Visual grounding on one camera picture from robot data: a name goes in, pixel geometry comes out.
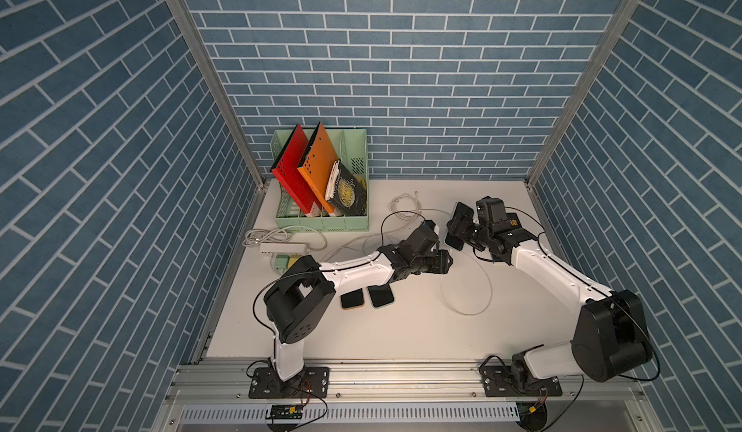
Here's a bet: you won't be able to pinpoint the green and yellow plug adapters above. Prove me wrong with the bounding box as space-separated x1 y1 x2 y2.
272 254 290 276

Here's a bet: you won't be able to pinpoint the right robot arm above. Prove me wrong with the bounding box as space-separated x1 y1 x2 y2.
461 219 661 384

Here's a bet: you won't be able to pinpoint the red book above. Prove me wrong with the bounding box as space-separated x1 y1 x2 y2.
272 125 321 218

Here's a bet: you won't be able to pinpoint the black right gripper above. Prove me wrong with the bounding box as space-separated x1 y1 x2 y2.
446 212 490 250

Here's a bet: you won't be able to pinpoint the black Moon and Sixpence book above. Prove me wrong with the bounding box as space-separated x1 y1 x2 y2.
325 160 367 217

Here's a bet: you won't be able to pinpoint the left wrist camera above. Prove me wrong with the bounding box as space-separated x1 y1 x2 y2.
406 219 439 255

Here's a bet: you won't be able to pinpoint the black book with deer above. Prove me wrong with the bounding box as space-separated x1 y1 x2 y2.
506 213 524 232

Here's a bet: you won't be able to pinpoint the green plastic file organizer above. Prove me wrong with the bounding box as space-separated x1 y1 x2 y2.
271 129 369 232

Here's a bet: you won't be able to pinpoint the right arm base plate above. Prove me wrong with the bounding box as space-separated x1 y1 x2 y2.
478 364 563 398

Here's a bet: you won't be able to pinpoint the orange book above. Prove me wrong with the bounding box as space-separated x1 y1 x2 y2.
298 123 338 217

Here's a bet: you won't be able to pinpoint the aluminium rail frame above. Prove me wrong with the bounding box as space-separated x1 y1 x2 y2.
154 359 661 431

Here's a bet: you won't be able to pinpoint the small black controller box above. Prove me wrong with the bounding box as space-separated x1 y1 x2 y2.
266 404 303 422

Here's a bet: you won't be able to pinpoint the grey coiled power cord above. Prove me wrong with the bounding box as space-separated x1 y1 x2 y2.
242 225 328 252

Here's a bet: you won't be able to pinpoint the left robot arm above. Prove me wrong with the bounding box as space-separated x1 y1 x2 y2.
263 241 453 382

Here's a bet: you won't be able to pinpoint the white charging cable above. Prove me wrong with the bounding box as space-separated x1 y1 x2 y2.
321 190 465 262

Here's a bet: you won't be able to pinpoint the white cable to phone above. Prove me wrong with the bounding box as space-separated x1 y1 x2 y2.
439 248 495 317

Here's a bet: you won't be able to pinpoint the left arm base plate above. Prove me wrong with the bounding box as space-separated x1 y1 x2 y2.
248 366 330 399

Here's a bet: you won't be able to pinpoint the black phone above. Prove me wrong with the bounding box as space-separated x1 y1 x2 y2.
444 202 477 252

